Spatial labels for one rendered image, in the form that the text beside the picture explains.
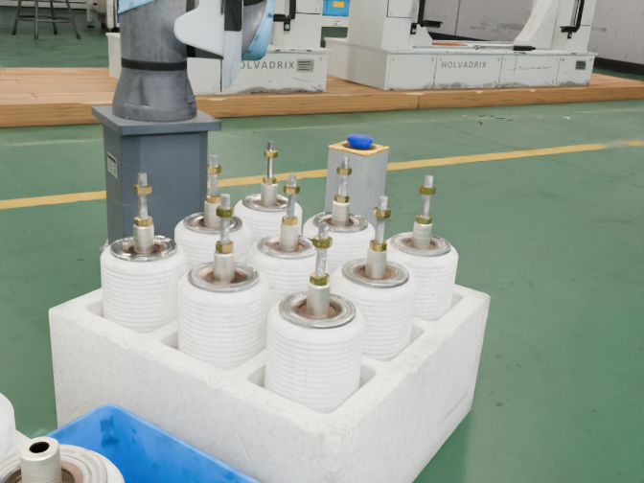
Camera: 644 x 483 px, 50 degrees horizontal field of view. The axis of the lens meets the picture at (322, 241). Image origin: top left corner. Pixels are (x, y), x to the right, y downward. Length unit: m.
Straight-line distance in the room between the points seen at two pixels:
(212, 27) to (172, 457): 0.41
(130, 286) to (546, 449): 0.57
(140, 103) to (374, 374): 0.72
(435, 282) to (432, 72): 2.73
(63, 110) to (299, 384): 2.10
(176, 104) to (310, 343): 0.71
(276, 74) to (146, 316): 2.31
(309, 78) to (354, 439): 2.56
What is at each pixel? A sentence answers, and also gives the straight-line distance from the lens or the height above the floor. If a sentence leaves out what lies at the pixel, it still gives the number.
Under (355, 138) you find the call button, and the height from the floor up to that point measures 0.33.
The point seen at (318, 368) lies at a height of 0.21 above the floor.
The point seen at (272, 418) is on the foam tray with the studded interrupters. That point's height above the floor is 0.17.
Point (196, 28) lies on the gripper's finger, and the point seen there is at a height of 0.50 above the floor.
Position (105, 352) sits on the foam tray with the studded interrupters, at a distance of 0.79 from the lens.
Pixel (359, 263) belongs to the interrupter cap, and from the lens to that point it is 0.78.
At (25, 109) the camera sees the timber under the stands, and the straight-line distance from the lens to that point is 2.64.
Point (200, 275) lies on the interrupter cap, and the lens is 0.73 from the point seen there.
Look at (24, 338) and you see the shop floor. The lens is 1.17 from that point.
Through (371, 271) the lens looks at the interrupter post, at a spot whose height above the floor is 0.26.
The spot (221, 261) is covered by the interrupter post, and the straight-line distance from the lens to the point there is 0.72.
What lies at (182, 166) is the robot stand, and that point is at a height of 0.22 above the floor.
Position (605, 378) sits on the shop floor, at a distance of 1.19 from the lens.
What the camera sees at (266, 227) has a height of 0.23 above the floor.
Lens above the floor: 0.55
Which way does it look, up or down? 21 degrees down
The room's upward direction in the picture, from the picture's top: 4 degrees clockwise
